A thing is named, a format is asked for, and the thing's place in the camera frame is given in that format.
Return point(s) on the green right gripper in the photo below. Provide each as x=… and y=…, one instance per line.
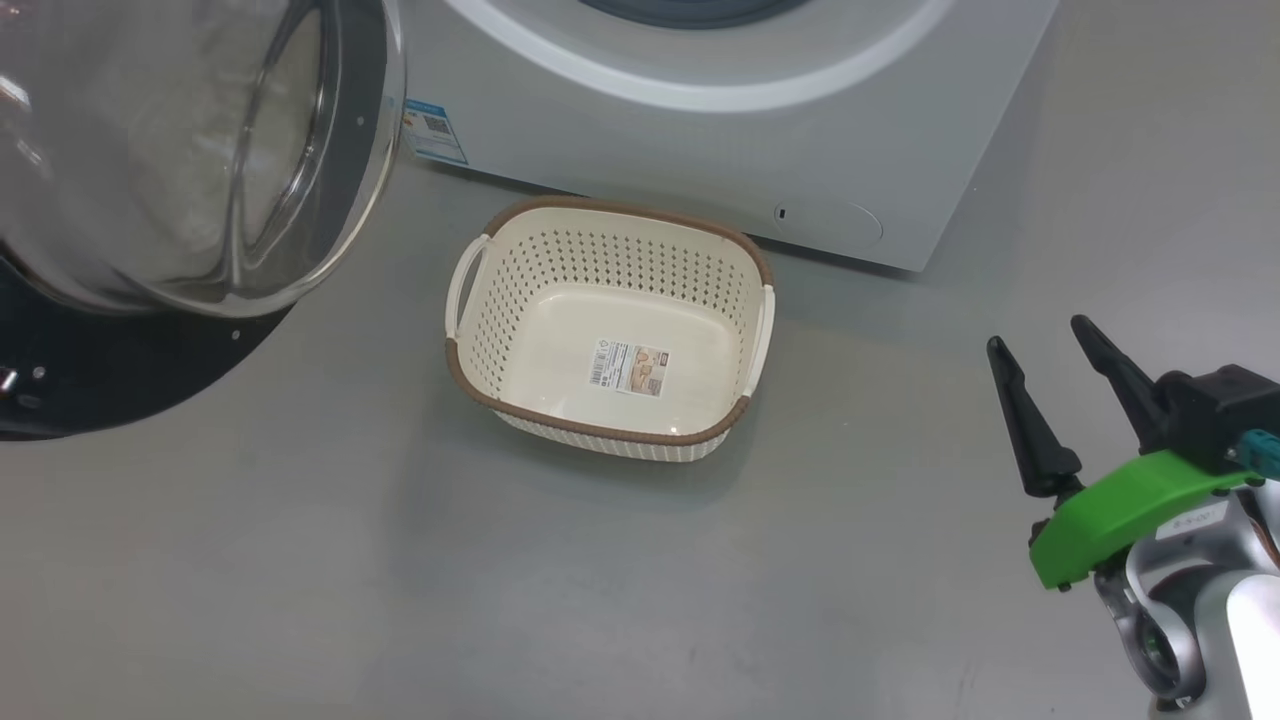
x=1120, y=510

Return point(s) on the washing machine glass door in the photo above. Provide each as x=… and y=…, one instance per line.
x=150, y=150

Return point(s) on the white front-load washing machine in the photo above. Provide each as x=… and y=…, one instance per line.
x=800, y=150

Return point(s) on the white basket product label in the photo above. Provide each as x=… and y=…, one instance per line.
x=630, y=367

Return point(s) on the cream perforated laundry basket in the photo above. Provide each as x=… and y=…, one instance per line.
x=500, y=300

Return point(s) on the blue energy label sticker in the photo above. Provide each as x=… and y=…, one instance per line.
x=436, y=130

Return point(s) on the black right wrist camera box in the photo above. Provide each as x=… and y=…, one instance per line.
x=1215, y=410

